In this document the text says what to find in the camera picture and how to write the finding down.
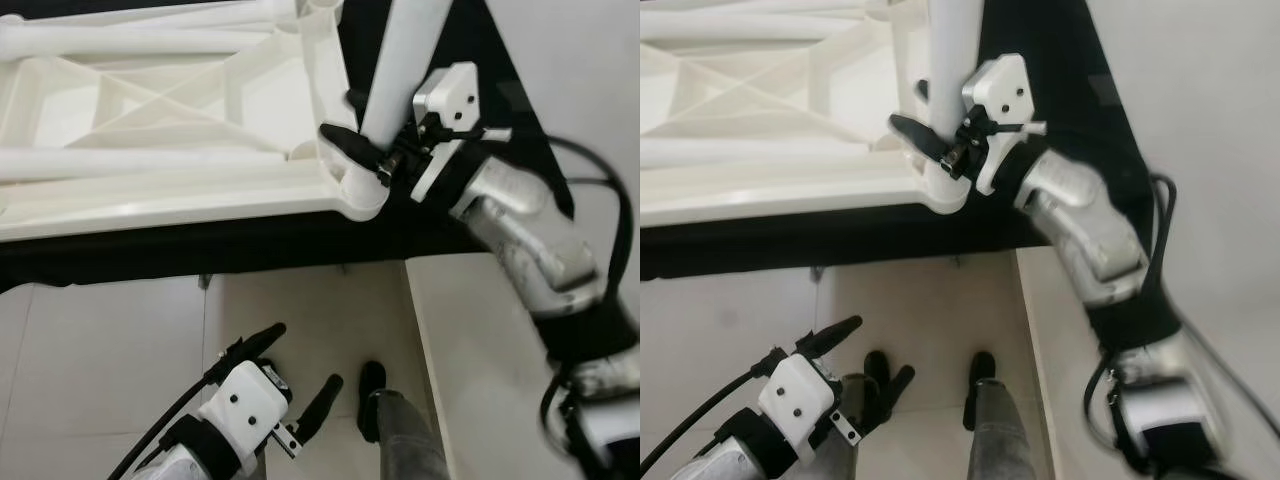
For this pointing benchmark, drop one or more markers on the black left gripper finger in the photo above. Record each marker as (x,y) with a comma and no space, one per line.
(835,335)
(893,392)
(322,405)
(250,348)

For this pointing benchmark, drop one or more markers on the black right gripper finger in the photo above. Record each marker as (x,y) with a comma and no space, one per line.
(925,92)
(358,98)
(912,135)
(345,145)

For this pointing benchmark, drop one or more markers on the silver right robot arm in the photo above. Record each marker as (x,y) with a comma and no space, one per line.
(1080,220)
(520,220)

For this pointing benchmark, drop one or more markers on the clear tape patch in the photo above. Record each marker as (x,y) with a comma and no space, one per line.
(515,96)
(1106,92)

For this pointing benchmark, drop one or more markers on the white plastic table top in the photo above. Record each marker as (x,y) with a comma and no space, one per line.
(120,205)
(760,195)

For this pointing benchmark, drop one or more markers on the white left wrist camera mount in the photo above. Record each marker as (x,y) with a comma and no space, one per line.
(795,395)
(240,400)

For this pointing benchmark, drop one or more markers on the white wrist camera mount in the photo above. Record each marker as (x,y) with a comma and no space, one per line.
(795,395)
(240,400)
(1000,90)
(450,95)

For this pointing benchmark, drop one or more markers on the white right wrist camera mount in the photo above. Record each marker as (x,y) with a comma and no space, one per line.
(1000,90)
(450,95)

